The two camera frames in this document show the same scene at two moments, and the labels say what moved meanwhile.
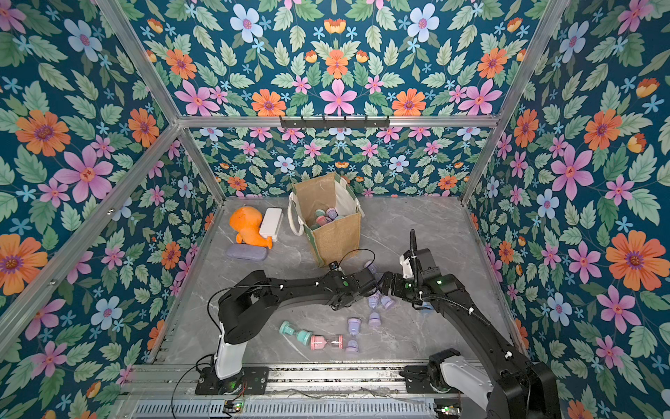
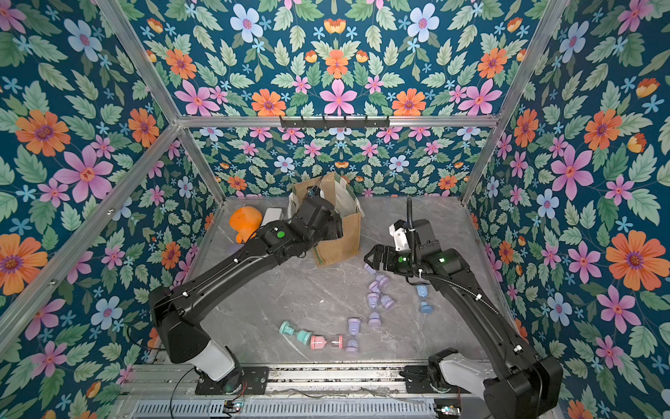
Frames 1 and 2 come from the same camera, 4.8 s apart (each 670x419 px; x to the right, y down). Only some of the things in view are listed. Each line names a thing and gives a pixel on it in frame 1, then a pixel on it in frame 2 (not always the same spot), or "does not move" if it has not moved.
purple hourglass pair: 374,319 does not move
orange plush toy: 246,221 does not move
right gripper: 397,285 → 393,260
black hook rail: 333,122 does not move
